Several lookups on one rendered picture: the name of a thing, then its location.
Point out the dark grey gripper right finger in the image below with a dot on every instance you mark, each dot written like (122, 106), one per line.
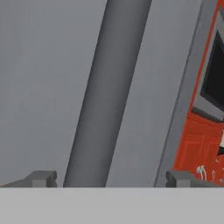
(181, 178)

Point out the red cupboard run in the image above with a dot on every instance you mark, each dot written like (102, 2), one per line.
(201, 143)

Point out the grey microwave oven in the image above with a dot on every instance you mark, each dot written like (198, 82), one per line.
(212, 78)

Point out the grey fridge door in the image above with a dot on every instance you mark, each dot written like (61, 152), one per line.
(35, 87)

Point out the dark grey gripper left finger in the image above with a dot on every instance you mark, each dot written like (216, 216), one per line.
(40, 178)

